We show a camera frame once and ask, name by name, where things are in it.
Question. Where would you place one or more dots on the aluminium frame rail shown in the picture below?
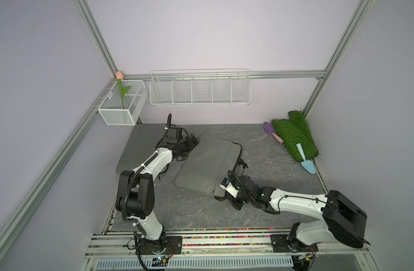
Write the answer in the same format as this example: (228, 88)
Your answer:
(199, 73)

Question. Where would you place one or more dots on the grey laptop bag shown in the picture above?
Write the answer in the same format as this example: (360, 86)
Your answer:
(207, 166)
(140, 146)

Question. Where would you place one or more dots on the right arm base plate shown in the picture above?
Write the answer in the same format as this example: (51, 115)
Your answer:
(282, 243)

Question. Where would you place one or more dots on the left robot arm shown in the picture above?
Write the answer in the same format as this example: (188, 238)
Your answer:
(136, 194)

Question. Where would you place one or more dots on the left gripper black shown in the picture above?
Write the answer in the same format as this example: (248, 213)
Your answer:
(191, 144)

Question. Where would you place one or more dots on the teal trowel white handle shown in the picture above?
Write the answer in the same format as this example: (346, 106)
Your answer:
(306, 164)

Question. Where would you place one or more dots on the artificial grass roll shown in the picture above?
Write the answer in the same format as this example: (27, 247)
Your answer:
(297, 119)
(291, 136)

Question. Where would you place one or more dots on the white mesh wall basket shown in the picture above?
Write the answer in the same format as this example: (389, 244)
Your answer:
(111, 109)

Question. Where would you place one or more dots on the artificial pink tulip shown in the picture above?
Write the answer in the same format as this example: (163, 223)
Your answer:
(123, 89)

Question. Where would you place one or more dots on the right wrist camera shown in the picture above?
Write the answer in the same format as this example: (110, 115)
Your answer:
(229, 188)

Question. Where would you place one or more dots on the purple trowel pink handle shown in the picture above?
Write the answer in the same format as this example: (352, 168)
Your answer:
(269, 129)

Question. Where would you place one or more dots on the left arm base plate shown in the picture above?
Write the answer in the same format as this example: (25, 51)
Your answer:
(163, 246)

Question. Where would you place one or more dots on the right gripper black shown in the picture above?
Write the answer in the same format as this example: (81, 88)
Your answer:
(234, 205)

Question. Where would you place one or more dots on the white wire wall rack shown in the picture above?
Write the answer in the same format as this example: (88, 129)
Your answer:
(205, 91)

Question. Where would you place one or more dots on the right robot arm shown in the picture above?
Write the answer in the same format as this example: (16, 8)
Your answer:
(336, 218)

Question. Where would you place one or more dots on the rear artificial grass roll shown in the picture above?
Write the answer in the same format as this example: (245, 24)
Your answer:
(297, 119)

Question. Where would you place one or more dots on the front artificial grass roll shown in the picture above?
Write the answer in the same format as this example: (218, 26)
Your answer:
(291, 136)

